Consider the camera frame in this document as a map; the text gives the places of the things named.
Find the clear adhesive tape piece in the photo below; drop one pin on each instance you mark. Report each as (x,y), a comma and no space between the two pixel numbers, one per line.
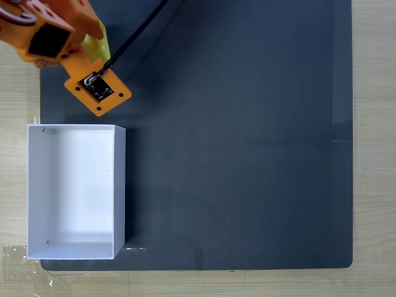
(14,253)

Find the black camera circuit board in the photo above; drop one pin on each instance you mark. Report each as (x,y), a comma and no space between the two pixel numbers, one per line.
(99,89)

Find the white open cardboard box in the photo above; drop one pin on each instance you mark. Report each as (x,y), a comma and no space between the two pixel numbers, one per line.
(77,185)

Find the dark grey table mat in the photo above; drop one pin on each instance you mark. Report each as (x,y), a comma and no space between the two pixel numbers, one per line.
(232,139)

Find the orange camera mount plate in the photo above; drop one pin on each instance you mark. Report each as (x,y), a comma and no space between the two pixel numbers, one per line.
(109,105)

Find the yellow toy block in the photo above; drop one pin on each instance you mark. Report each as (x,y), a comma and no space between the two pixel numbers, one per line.
(99,49)

